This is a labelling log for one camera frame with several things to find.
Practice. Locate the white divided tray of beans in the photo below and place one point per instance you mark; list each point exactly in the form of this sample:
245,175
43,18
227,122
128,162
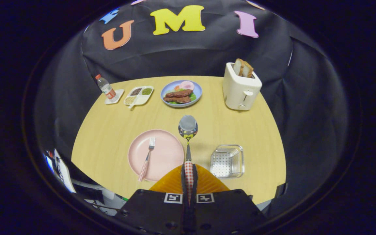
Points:
139,96

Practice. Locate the toast bread slice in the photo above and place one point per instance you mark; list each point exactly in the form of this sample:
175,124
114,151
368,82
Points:
238,67
248,69

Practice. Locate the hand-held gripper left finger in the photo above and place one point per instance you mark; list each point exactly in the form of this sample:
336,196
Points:
155,212

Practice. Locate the blue plate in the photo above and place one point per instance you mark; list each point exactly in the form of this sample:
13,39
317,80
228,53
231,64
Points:
198,89

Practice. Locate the brown meat slice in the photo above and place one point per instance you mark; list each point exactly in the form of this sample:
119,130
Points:
180,93
177,99

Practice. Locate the clear water bottle red cap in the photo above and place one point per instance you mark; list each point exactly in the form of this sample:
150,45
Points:
104,87

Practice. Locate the white square coaster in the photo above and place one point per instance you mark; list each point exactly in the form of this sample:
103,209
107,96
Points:
118,96

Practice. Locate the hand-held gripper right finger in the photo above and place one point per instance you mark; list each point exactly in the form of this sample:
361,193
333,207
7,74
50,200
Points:
224,212

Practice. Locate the white toaster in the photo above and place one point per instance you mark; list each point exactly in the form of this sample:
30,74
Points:
238,93

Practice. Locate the green lettuce leaf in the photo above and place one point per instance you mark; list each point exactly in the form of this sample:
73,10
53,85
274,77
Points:
193,97

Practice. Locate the metal mesh basket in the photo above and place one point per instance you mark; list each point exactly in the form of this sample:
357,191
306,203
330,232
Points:
227,161

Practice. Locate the pink ham slice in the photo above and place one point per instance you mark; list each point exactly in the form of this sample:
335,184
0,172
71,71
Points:
187,85

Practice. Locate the pink plate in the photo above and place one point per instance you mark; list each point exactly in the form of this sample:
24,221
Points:
168,156

